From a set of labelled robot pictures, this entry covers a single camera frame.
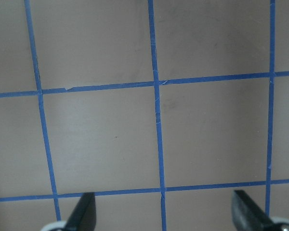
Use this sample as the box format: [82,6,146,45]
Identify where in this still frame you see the brown paper table cover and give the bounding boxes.
[0,0,289,231]

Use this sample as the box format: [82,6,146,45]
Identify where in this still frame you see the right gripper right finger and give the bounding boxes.
[231,190,276,231]

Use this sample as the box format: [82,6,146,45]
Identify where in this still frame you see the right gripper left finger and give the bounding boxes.
[64,192,96,231]

